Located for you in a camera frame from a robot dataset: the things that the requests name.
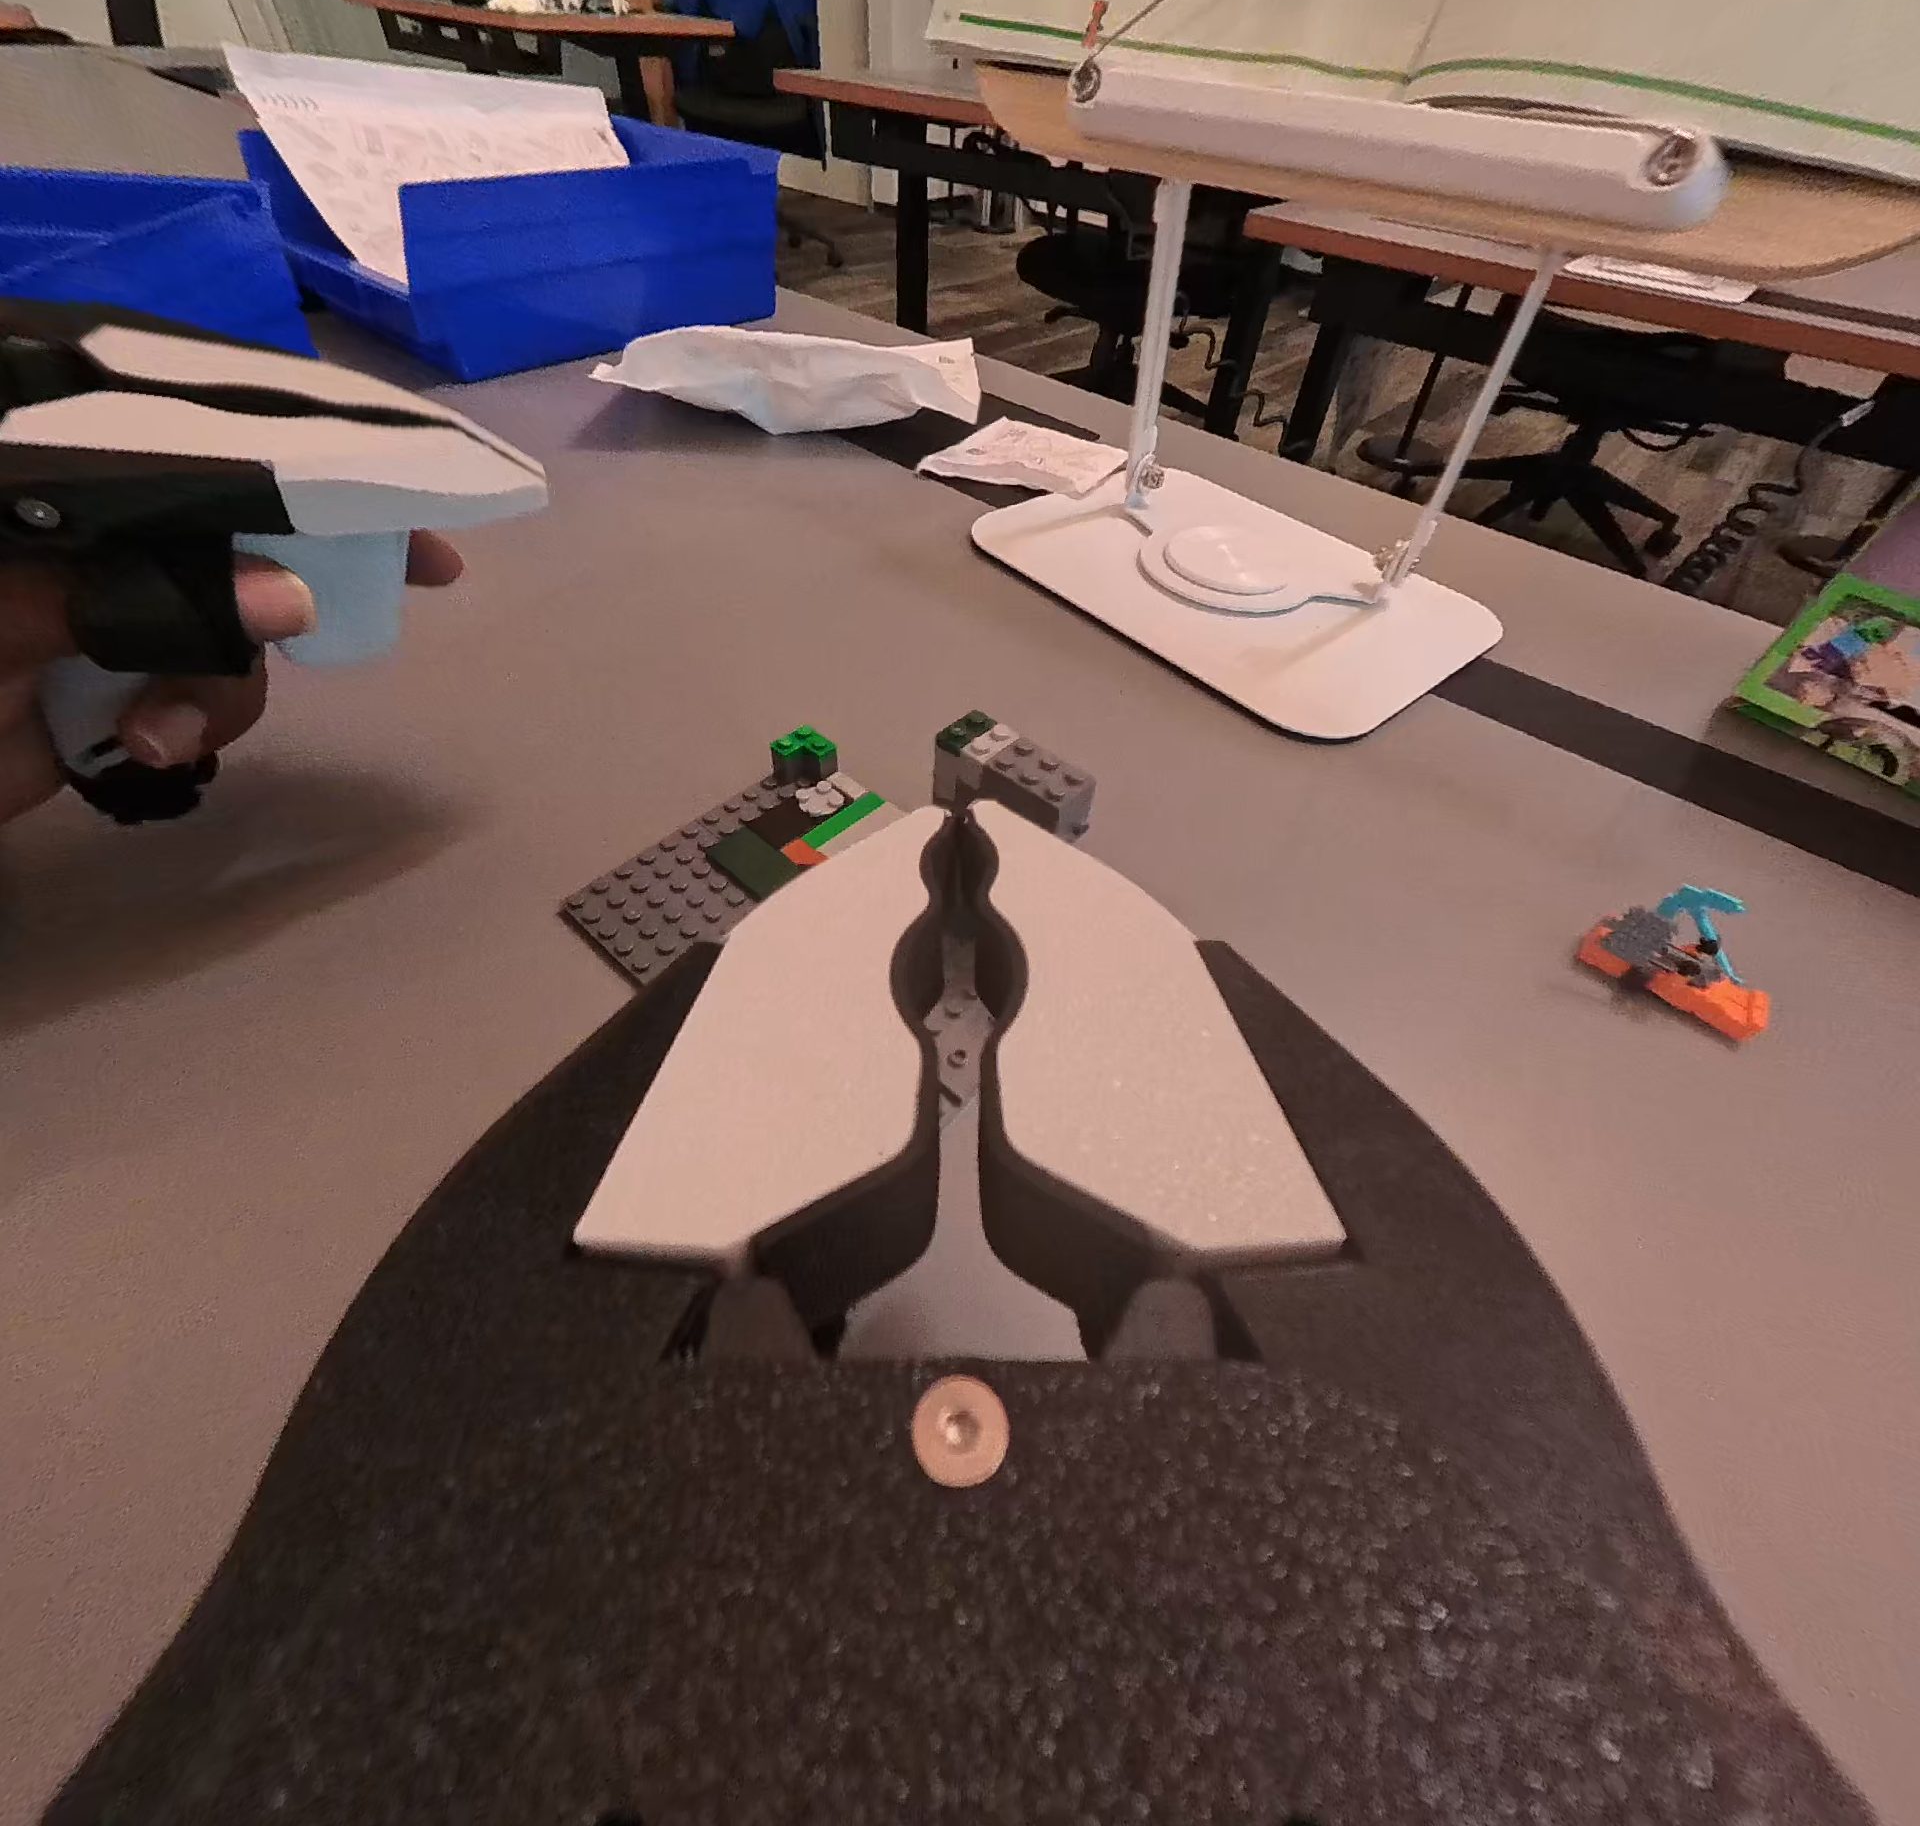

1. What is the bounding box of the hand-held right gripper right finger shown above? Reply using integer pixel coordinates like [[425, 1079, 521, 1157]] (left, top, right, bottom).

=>
[[963, 800, 1349, 1348]]

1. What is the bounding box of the white crumpled paper bag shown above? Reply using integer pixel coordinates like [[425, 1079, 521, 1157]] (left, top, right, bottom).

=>
[[593, 326, 984, 436]]

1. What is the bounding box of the small orange toy brick model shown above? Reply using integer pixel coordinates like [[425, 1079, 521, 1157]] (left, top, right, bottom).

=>
[[1574, 883, 1776, 1042]]

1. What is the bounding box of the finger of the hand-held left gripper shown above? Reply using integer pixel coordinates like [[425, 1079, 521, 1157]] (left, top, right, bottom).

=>
[[0, 395, 549, 538], [73, 320, 483, 427]]

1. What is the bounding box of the blue plastic bin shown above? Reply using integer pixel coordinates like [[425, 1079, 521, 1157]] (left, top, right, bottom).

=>
[[242, 116, 780, 384], [0, 164, 320, 359]]

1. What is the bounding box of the white printed paper sheet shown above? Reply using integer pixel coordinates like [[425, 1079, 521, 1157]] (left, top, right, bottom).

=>
[[223, 42, 632, 285]]

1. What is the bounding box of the person's left hand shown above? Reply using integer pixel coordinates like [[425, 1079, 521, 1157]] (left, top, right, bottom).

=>
[[0, 528, 468, 825]]

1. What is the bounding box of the green toy brick set box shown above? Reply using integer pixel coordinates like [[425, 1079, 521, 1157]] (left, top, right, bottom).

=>
[[1734, 572, 1920, 796]]

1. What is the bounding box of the grey desk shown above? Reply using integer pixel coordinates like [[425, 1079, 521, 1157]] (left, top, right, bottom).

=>
[[0, 42, 1920, 1826]]

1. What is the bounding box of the grey toy brick baseplate build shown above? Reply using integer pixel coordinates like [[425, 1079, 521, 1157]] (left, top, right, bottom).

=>
[[562, 723, 910, 991]]

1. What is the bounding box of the wooden top table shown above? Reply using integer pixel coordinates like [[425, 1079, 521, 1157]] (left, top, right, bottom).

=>
[[342, 0, 739, 126], [774, 62, 1082, 344], [1248, 200, 1920, 509]]

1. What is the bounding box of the grey toy brick tower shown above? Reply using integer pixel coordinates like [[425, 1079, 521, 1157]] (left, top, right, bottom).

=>
[[898, 713, 1099, 1106]]

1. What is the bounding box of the small white paper packet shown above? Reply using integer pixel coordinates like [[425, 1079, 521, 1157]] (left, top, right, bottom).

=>
[[915, 418, 1127, 502]]

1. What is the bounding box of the black office chair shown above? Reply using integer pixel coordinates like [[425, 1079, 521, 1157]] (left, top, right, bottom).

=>
[[1016, 200, 1200, 359], [1358, 341, 1689, 581]]

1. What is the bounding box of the coiled black cable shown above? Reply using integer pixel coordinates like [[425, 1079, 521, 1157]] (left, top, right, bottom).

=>
[[1662, 403, 1872, 599]]

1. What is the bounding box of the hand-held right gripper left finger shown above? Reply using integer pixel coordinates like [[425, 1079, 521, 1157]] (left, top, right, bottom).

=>
[[571, 802, 963, 1348]]

